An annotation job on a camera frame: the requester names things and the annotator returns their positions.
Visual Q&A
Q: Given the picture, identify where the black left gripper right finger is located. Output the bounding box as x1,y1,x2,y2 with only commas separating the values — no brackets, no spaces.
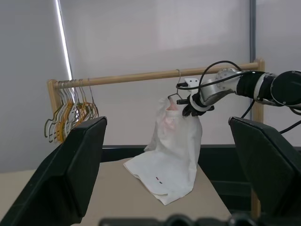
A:
228,116,301,217

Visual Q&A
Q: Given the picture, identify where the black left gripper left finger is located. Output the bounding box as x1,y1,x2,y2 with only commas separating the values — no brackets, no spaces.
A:
0,115,109,226

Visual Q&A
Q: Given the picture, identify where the thin green wire hanger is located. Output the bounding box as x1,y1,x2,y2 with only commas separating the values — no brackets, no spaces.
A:
167,69,189,102

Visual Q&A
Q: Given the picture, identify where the white cloth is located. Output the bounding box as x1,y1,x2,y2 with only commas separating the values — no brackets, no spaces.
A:
123,97,203,207

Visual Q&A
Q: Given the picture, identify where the wooden clothes rack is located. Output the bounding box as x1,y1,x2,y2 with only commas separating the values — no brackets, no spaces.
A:
48,58,265,217

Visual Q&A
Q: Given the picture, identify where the grey vertical pole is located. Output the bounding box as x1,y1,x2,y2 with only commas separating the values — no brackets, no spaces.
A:
249,0,257,63

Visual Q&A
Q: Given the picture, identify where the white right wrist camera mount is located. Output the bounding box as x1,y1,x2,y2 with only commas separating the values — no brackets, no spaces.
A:
184,78,211,112

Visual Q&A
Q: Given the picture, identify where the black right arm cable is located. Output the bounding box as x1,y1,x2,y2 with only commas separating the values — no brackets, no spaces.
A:
239,98,301,134
198,60,243,95

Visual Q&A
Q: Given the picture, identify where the white wire hanger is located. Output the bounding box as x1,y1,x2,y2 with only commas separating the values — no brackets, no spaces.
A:
56,81,80,132

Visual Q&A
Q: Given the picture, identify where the orange wire hanger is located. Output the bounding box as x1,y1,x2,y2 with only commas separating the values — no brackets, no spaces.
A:
70,80,94,123

